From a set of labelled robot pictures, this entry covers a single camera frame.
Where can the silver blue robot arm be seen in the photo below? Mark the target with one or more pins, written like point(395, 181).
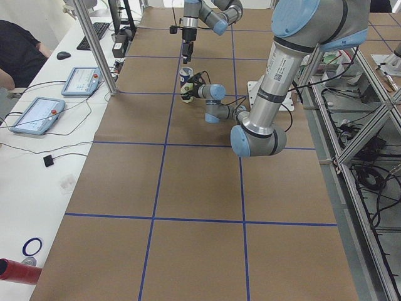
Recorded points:
point(298, 27)
point(194, 10)

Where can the seated person in black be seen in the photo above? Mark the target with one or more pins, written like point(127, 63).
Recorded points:
point(22, 56)

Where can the blue teach pendant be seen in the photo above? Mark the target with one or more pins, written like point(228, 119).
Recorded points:
point(39, 117)
point(82, 81)

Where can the yellow tennis ball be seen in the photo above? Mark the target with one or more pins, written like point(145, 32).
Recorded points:
point(187, 87)
point(189, 100)

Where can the clear tennis ball can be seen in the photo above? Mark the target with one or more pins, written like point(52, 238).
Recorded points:
point(184, 74)

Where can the black computer mouse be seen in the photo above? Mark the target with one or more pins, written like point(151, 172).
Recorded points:
point(62, 55)

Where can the aluminium side frame rack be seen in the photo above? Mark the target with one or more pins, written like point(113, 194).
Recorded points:
point(356, 111)

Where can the aluminium frame post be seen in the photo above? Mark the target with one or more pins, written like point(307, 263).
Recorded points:
point(90, 35)

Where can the black rectangular box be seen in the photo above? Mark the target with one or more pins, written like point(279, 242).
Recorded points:
point(120, 46)

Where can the far blue teach pendant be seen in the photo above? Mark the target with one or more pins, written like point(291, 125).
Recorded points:
point(82, 81)

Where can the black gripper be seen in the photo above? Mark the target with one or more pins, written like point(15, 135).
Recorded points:
point(188, 34)
point(195, 90)

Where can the black monitor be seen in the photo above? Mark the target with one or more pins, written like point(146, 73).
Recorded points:
point(116, 9)

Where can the near blue teach pendant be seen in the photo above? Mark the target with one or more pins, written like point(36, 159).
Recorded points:
point(39, 117)

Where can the small black square pad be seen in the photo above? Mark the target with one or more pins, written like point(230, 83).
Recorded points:
point(48, 160)

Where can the red cylinder bottle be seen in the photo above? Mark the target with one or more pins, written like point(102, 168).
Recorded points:
point(17, 272)

